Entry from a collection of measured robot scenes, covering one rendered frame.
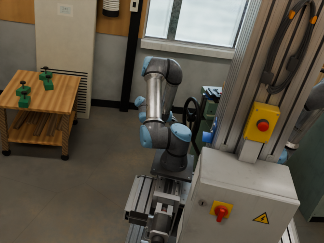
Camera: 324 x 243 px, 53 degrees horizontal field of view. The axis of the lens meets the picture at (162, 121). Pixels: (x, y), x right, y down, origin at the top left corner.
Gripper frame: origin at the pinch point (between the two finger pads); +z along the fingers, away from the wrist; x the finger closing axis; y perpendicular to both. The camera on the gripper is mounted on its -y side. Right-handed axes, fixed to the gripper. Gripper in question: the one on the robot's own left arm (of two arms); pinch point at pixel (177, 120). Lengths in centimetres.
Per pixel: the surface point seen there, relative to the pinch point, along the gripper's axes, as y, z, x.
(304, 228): 7, 134, 49
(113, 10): -17, -52, -120
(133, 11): -27, -34, -128
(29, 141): 100, -64, -49
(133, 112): 64, 35, -128
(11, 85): 78, -95, -82
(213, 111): -23.9, 7.9, 13.6
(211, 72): -27, 77, -124
